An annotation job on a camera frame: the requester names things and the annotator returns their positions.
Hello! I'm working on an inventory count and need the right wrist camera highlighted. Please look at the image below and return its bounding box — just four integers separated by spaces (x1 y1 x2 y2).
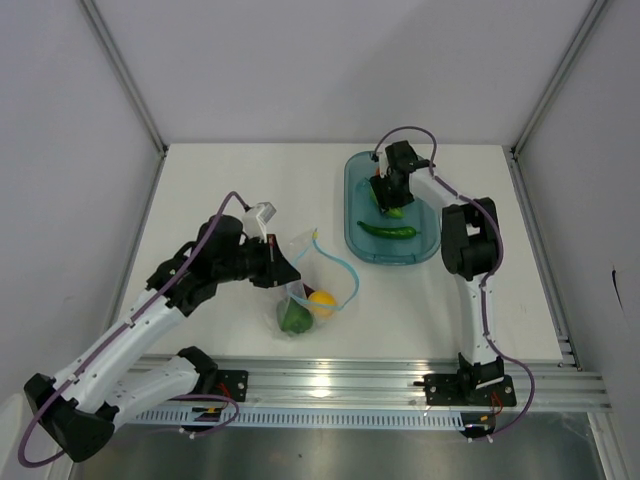
372 152 389 178

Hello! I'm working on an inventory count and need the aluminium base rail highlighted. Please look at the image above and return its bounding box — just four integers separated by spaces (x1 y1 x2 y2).
114 352 614 414

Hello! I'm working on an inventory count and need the dark green chili pepper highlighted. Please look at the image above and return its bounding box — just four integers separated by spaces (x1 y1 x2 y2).
357 221 420 240

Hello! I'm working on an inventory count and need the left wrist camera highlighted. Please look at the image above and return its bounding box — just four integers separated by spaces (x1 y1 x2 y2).
242 202 276 242

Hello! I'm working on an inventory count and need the white slotted cable duct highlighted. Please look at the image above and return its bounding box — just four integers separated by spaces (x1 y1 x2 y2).
132 406 464 431

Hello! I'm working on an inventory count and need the clear zip top bag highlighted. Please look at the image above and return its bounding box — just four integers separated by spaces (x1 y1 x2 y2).
275 229 360 337

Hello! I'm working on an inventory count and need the green bell pepper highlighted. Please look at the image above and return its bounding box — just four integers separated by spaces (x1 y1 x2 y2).
276 299 314 334

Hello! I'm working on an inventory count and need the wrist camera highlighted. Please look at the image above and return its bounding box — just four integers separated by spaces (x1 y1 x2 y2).
372 152 389 178
242 202 276 242

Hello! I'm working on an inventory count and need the yellow lemon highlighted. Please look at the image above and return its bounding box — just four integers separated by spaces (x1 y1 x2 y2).
308 290 337 318

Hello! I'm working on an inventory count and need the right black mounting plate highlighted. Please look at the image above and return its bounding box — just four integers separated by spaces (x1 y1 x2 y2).
413 373 517 407

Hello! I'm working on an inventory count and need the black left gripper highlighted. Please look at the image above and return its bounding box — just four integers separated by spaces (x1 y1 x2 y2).
215 234 300 288

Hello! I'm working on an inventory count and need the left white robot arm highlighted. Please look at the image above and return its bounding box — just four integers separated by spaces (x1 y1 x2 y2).
24 215 301 462

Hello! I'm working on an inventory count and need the right aluminium frame post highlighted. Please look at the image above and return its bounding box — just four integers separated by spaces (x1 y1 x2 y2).
510 0 612 160

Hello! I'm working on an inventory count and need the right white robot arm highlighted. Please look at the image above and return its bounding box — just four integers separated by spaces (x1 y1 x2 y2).
371 141 505 404

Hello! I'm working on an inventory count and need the left aluminium frame post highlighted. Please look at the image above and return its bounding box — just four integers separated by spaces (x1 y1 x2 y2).
77 0 168 157

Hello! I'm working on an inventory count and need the aluminium frame post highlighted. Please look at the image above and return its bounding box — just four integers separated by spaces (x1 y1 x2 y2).
510 0 612 160
77 0 168 157

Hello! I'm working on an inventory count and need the green cucumber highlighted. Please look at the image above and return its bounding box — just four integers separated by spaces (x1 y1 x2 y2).
369 187 405 219

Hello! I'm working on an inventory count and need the teal plastic tub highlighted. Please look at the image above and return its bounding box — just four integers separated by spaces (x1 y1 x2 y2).
344 151 440 266

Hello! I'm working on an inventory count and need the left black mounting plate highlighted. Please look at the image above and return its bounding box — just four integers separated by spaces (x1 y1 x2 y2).
213 370 249 403

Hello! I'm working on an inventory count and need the purple eggplant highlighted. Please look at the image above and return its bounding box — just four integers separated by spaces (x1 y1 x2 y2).
303 284 315 297

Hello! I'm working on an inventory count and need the black mounting plate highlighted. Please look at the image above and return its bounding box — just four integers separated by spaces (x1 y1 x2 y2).
413 373 517 407
213 370 249 403

